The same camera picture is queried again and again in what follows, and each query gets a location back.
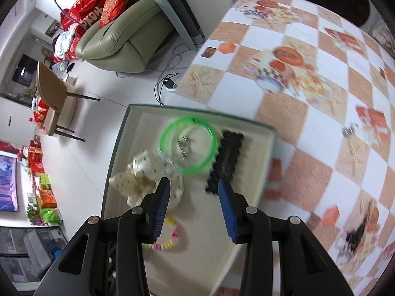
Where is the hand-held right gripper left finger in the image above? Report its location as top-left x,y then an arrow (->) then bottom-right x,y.
32,177 -> 172,296

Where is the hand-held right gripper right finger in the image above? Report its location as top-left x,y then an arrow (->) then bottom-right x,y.
217,179 -> 354,296

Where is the pink yellow beaded bracelet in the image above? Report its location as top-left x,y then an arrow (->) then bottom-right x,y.
142,216 -> 181,251

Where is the white jewelry box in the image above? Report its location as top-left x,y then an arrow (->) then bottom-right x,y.
100,104 -> 277,296

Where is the cream dotted scrunchie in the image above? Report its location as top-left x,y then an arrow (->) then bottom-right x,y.
109,149 -> 186,211

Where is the black scalloped hair clip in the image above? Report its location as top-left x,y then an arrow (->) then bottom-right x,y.
204,130 -> 245,195

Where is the green plastic bangle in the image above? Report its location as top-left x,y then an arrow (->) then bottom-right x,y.
158,116 -> 219,175

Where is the silver metal clasp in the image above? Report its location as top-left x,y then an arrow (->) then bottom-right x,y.
175,135 -> 194,160

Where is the stack of colourful gift boxes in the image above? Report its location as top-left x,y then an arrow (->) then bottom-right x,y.
19,140 -> 63,226

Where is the small silver clip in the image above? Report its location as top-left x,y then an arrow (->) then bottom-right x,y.
341,124 -> 360,140

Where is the flat screen television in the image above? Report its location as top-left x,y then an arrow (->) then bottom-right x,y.
0,153 -> 20,213

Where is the tan wooden chair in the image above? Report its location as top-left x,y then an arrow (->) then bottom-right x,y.
35,61 -> 101,143

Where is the pale green leather sofa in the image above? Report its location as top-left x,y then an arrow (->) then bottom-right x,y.
75,0 -> 173,74

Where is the patterned blanket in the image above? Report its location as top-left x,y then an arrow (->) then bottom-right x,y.
52,24 -> 78,63

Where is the red lettered cushion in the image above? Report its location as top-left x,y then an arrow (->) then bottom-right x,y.
60,0 -> 106,31

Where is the red patterned cushion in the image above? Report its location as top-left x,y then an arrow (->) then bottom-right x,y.
99,0 -> 134,28

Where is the black gooseneck stand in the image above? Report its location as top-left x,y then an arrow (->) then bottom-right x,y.
53,0 -> 87,29

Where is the white power strip with cables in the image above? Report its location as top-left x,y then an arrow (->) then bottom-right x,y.
154,47 -> 198,106

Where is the dark glass door frame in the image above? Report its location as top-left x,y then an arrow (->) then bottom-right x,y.
136,0 -> 206,50

